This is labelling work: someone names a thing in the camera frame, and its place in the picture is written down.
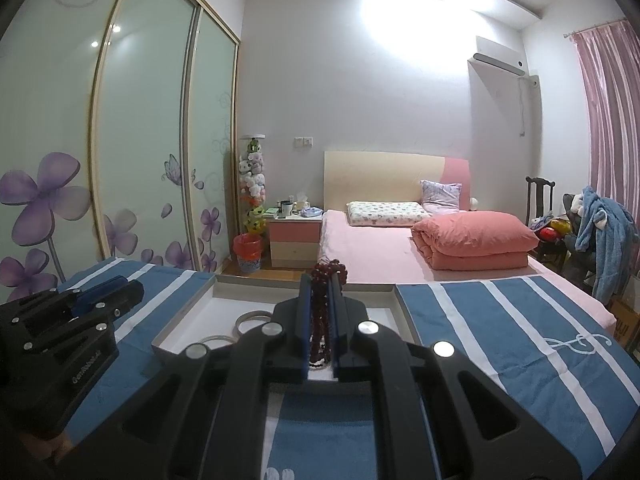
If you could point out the folded pink quilt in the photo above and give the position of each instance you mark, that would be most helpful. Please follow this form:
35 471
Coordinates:
475 240

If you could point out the red waste bin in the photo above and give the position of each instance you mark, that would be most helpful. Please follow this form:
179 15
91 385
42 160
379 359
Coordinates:
247 252

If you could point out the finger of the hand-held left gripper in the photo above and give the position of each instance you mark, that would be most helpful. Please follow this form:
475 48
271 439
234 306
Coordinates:
117 305
97 291

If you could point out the grey bangle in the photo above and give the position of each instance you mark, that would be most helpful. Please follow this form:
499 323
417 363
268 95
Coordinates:
248 314

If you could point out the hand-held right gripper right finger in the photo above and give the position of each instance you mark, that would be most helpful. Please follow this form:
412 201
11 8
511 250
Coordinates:
336 325

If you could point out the white patterned pillow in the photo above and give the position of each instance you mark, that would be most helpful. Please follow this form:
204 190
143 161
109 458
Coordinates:
385 215

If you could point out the blue garment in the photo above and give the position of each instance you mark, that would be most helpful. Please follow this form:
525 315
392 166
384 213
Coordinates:
607 240

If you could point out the pink nightstand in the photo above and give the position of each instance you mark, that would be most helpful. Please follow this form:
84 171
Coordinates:
295 245

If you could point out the white air conditioner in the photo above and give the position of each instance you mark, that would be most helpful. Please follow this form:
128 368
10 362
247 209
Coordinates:
500 55

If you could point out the beige and pink headboard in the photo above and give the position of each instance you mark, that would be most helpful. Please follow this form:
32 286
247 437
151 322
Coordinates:
380 175

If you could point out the pink curtain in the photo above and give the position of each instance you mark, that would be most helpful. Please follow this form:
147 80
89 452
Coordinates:
610 110

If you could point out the plush toy tower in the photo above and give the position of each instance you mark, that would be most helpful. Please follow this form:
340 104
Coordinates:
252 175

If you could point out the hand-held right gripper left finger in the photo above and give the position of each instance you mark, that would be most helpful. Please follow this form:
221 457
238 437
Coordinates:
303 320

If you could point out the white mug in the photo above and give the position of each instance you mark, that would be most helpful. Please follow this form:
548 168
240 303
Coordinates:
286 209

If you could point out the colourful balls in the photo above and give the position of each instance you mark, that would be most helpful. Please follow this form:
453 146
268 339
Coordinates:
552 230

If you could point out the white wall switch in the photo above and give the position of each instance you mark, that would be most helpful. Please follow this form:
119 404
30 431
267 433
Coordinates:
303 141

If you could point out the blue striped blanket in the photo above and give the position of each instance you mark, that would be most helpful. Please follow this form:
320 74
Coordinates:
475 360

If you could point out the grey jewelry tray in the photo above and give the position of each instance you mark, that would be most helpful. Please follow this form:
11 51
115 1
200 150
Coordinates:
225 305

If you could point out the flower print sliding wardrobe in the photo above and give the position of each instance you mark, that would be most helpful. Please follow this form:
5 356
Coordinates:
150 110

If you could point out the cardboard box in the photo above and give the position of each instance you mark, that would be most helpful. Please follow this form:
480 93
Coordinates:
626 322

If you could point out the lilac pillow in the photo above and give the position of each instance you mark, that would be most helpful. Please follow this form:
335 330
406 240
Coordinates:
440 195

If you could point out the bed with pink sheet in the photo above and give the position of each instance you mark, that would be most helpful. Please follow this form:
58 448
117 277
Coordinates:
370 255

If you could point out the dark wooden chair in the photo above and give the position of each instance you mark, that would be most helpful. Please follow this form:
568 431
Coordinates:
540 195

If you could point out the tissue box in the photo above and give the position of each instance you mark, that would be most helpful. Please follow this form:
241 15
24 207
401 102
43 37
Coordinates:
302 203

